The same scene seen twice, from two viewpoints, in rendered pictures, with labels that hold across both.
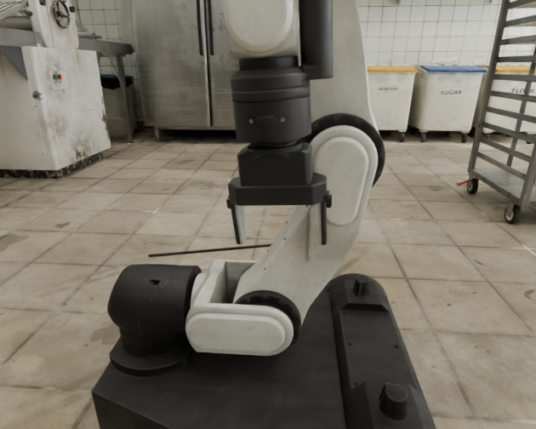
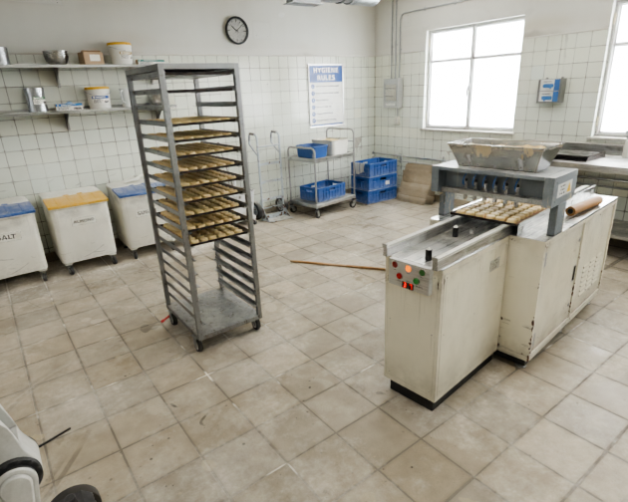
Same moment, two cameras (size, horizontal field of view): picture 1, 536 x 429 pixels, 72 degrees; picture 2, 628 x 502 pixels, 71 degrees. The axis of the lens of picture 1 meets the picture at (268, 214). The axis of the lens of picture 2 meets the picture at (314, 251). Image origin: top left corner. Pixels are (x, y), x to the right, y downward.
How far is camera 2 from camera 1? 119 cm
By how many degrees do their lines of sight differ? 38
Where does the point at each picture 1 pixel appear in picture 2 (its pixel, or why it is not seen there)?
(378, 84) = (71, 218)
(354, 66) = (7, 439)
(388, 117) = (93, 246)
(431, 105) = (133, 226)
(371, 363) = not seen: outside the picture
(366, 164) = (30, 481)
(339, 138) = (10, 478)
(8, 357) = not seen: outside the picture
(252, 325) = not seen: outside the picture
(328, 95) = not seen: outside the picture
